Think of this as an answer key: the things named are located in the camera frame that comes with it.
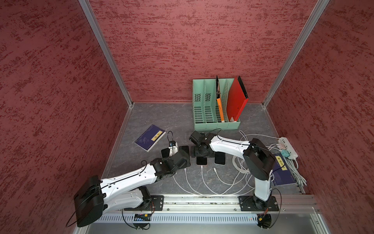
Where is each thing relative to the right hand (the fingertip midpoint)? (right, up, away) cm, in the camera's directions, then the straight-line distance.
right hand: (200, 156), depth 90 cm
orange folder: (+12, +31, -1) cm, 33 cm away
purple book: (+49, -8, -5) cm, 50 cm away
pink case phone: (-9, +4, +3) cm, 10 cm away
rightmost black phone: (+12, -1, -1) cm, 12 cm away
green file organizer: (+6, +30, +21) cm, 37 cm away
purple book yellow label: (-34, +11, +8) cm, 37 cm away
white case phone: (0, -2, -3) cm, 4 cm away
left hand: (-12, 0, -9) cm, 15 cm away
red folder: (+26, +37, +7) cm, 46 cm away
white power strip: (+58, +9, +7) cm, 59 cm away
